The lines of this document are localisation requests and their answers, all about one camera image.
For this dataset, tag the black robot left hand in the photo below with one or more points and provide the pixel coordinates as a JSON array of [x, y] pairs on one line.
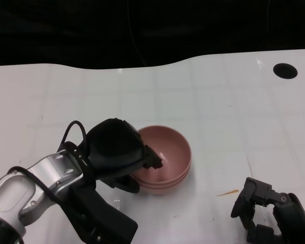
[[111, 147]]

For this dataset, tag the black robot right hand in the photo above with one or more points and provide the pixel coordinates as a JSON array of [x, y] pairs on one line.
[[289, 218]]

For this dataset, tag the small orange brown sliver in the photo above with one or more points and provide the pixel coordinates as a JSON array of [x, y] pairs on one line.
[[228, 192]]

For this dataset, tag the black cloth backdrop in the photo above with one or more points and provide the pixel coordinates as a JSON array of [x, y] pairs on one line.
[[66, 30]]

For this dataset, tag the black round table grommet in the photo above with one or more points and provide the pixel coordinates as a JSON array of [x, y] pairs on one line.
[[285, 70]]

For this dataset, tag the black left wrist camera bracket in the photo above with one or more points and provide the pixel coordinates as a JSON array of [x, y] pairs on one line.
[[99, 211]]

